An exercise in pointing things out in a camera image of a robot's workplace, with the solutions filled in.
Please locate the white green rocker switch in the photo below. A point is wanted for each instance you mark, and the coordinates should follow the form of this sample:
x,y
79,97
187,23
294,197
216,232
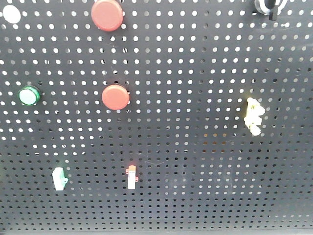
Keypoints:
x,y
59,179

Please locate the black perforated pegboard panel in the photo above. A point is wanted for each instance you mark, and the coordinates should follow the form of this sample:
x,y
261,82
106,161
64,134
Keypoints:
x,y
189,67

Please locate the green push button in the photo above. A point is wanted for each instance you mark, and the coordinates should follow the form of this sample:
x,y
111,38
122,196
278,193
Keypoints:
x,y
29,95

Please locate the white round button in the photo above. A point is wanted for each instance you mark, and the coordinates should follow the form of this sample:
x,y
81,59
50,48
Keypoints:
x,y
11,14

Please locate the yellow toggle switch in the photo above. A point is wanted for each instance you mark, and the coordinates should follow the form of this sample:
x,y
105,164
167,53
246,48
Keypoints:
x,y
253,118

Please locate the lower red push button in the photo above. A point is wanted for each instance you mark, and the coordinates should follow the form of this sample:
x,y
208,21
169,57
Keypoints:
x,y
115,97

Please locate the white red rocker switch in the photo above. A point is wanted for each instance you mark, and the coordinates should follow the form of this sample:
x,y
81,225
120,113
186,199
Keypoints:
x,y
132,178

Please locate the red push button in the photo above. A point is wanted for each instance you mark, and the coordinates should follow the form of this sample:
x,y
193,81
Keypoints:
x,y
115,97
107,15

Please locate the upper red push button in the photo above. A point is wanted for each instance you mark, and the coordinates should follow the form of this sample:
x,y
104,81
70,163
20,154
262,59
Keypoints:
x,y
107,15

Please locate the black rotary selector switch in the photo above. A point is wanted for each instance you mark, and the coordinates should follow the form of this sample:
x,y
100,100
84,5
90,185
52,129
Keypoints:
x,y
271,8

